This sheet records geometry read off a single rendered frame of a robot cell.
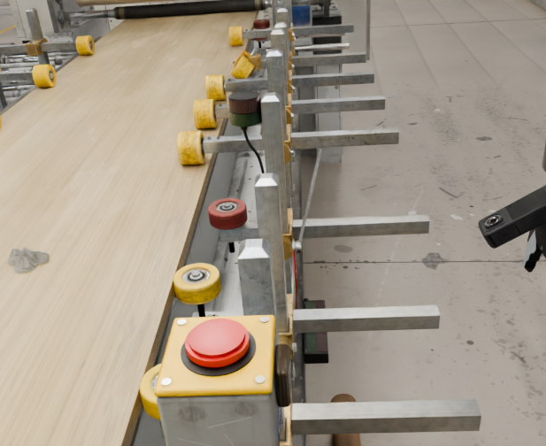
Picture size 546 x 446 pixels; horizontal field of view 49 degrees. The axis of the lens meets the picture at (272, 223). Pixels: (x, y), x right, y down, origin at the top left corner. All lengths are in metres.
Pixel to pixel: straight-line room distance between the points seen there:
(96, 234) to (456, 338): 1.48
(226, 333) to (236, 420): 0.05
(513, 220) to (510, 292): 1.77
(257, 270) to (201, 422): 0.29
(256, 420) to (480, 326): 2.05
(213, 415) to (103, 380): 0.51
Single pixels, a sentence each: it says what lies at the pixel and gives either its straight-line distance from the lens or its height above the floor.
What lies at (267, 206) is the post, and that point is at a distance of 0.88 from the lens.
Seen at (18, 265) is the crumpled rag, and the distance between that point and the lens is 1.18.
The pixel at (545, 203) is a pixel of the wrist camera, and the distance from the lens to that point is 0.83.
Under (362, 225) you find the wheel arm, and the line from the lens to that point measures 1.24.
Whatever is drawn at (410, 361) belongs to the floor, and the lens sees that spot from 2.20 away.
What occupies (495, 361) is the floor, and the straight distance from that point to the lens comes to 2.25.
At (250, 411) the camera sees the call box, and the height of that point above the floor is 1.20.
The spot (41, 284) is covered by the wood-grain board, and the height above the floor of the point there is 0.90.
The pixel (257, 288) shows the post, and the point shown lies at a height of 1.09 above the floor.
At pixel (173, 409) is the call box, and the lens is 0.38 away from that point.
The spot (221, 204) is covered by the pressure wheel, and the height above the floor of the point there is 0.90.
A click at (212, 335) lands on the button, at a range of 0.38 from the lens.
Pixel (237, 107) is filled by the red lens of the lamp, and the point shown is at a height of 1.14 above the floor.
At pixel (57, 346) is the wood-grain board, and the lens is 0.96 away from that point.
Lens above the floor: 1.47
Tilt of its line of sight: 29 degrees down
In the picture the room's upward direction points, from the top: 4 degrees counter-clockwise
